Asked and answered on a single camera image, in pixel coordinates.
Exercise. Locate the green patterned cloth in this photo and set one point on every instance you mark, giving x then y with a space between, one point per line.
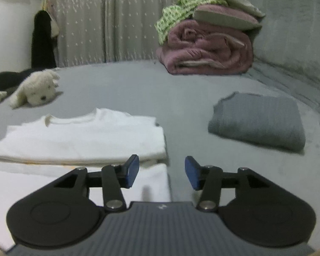
181 10

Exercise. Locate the white Pooh sweatshirt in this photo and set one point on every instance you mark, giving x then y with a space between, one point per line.
34 153

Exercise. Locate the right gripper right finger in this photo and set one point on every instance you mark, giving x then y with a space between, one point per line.
251 206

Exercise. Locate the folded grey garment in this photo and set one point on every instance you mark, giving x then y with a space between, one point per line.
264 120

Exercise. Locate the black hanging garment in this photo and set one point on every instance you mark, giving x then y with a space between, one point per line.
42 51

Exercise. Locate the mauve and cream pillow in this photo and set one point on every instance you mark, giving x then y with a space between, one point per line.
237 14

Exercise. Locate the grey bed blanket roll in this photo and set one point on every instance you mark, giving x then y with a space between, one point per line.
287 48

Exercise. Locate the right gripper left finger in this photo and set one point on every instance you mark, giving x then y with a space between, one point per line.
71 208

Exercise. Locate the black garment on bed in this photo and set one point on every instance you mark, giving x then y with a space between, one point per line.
10 81

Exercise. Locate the folded mauve comforter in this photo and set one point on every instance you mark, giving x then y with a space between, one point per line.
198 48

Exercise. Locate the white plush dog toy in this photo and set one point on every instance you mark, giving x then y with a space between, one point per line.
37 89

